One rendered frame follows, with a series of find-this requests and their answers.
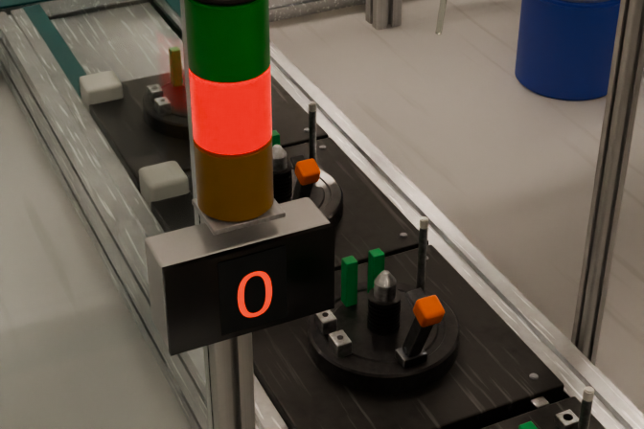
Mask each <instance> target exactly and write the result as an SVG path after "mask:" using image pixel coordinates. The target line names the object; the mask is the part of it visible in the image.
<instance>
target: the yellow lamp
mask: <svg viewBox="0 0 644 429"><path fill-rule="evenodd" d="M194 152H195V180H196V194H197V205H198V207H199V209H200V210H201V211H202V212H203V213H204V214H206V215H208V216H210V217H211V218H214V219H217V220H221V221H228V222H238V221H245V220H250V219H253V218H256V217H258V216H260V215H263V214H264V213H266V212H267V211H268V210H269V209H270V208H271V206H272V204H273V200H274V194H273V155H272V136H271V138H270V140H269V142H268V143H267V144H266V145H264V146H263V147H261V148H259V149H257V150H254V151H251V152H248V153H244V154H236V155H224V154H216V153H214V152H210V151H208V150H205V149H203V148H202V147H200V146H199V145H198V144H197V143H196V142H195V140H194Z"/></svg>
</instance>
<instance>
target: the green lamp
mask: <svg viewBox="0 0 644 429"><path fill-rule="evenodd" d="M184 5H185V19H186V34H187V49H188V63H189V69H190V70H191V72H192V73H194V74H195V75H196V76H198V77H200V78H201V79H206V80H209V81H213V82H227V83H229V82H240V81H246V80H249V79H254V78H256V77H258V76H260V75H261V74H263V73H264V72H265V71H266V70H267V69H268V67H269V65H270V38H269V0H252V1H249V2H246V3H242V4H237V5H226V6H224V5H210V4H205V3H201V2H198V1H196V0H184Z"/></svg>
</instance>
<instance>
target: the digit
mask: <svg viewBox="0 0 644 429"><path fill-rule="evenodd" d="M218 287H219V304H220V320H221V336H222V335H226V334H229V333H232V332H236V331H239V330H243V329H246V328H250V327H255V326H258V325H261V324H265V323H268V322H272V321H275V320H279V319H282V318H285V317H287V316H288V304H287V251H286V245H285V246H281V247H278V248H274V249H270V250H266V251H263V252H260V253H256V254H252V255H249V256H245V257H241V258H238V259H234V260H228V261H225V262H221V263H218Z"/></svg>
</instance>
